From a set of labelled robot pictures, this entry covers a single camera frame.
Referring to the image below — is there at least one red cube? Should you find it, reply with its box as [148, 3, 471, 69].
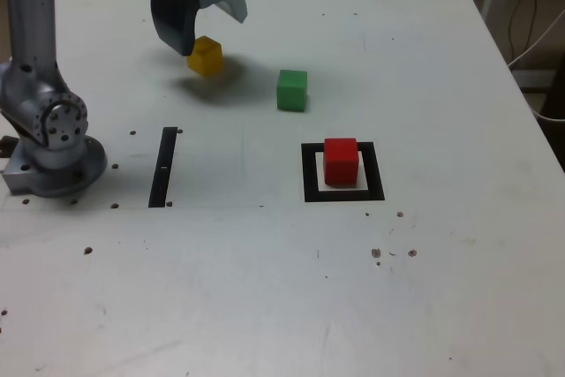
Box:
[323, 137, 359, 187]

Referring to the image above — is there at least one green cube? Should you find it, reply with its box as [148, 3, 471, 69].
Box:
[275, 69, 309, 112]

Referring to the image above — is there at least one black tape square outline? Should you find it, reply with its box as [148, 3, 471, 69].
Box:
[300, 141, 386, 204]

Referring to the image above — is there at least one white floor cable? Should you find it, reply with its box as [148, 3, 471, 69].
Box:
[529, 92, 565, 123]

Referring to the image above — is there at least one white hanging cable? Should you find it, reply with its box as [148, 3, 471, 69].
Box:
[506, 10, 565, 68]

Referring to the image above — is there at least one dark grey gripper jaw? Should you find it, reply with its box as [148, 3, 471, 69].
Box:
[149, 0, 224, 57]

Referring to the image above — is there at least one yellow cube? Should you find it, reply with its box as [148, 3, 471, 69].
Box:
[186, 35, 223, 77]

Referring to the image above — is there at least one black tape strip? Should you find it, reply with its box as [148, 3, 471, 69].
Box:
[147, 126, 178, 209]

